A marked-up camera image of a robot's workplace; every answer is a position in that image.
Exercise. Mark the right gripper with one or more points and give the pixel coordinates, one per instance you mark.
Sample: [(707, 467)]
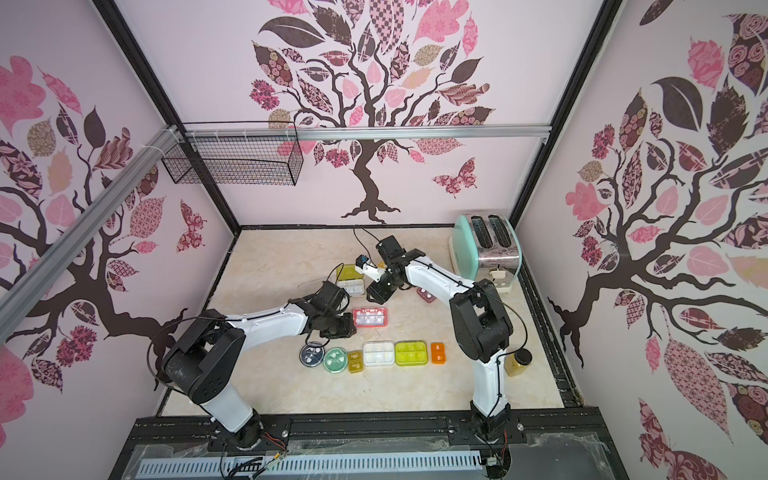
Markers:
[(382, 288)]

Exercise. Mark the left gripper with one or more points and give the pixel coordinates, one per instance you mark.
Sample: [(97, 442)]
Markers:
[(348, 332)]

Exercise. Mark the pink rectangular pillbox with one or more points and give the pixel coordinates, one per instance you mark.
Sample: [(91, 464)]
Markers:
[(370, 317)]

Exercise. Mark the navy round pillbox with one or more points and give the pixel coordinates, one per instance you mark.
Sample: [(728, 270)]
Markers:
[(311, 355)]

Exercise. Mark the magenta small pillbox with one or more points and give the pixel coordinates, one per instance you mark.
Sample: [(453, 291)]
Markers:
[(425, 295)]

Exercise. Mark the green round pillbox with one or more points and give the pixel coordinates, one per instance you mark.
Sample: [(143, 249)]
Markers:
[(336, 360)]

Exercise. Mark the yellow small pillbox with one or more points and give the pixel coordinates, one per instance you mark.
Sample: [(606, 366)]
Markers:
[(355, 361)]

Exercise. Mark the white square pillbox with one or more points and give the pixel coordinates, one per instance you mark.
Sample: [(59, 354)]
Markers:
[(378, 354)]

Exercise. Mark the lime green square pillbox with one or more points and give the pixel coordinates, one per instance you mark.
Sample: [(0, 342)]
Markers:
[(411, 353)]

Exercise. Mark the orange two-cell pillbox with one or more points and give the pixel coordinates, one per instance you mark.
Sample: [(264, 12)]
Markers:
[(437, 353)]

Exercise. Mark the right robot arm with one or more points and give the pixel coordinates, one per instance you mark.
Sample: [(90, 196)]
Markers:
[(481, 324)]

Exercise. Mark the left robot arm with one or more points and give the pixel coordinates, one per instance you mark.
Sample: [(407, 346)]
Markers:
[(201, 363)]

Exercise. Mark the lime green open pillbox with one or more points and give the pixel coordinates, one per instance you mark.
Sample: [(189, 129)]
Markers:
[(349, 279)]

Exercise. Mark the mint green toaster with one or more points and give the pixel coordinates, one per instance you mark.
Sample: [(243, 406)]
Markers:
[(484, 245)]

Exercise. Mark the yellow jar black lid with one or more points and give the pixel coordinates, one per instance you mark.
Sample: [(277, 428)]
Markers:
[(515, 363)]

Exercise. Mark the black wire basket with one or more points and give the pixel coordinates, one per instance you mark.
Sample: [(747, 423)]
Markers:
[(236, 153)]

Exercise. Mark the aluminium rail bar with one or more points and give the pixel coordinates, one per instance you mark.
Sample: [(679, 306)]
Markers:
[(372, 132)]

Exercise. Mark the white cable duct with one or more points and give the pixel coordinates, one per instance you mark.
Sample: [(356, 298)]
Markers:
[(334, 465)]

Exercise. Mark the left aluminium rail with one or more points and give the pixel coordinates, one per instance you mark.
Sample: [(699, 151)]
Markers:
[(25, 294)]

